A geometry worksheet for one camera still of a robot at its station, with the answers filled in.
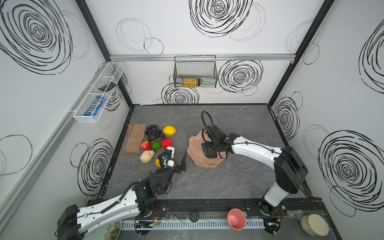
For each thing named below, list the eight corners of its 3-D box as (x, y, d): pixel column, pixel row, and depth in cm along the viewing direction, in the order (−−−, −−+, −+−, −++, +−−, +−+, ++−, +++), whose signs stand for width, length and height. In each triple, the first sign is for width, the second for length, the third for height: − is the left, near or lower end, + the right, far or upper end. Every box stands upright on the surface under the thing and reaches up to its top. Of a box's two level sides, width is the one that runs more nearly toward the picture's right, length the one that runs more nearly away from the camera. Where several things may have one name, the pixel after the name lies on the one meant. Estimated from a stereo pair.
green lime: (150, 150, 95) (150, 148, 93) (152, 143, 98) (151, 141, 96) (160, 150, 95) (159, 148, 93) (161, 143, 98) (161, 141, 96)
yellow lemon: (163, 136, 103) (162, 133, 100) (164, 128, 107) (163, 125, 105) (175, 136, 103) (175, 133, 100) (176, 128, 107) (176, 125, 105)
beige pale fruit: (141, 163, 91) (139, 159, 87) (143, 153, 95) (141, 149, 91) (153, 163, 91) (151, 159, 87) (155, 153, 95) (154, 149, 91)
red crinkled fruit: (162, 149, 96) (161, 145, 92) (163, 142, 99) (162, 138, 95) (172, 149, 96) (171, 145, 92) (173, 142, 99) (172, 138, 95)
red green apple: (141, 150, 96) (140, 148, 93) (143, 143, 99) (142, 140, 97) (151, 150, 96) (150, 148, 93) (153, 143, 99) (151, 140, 97)
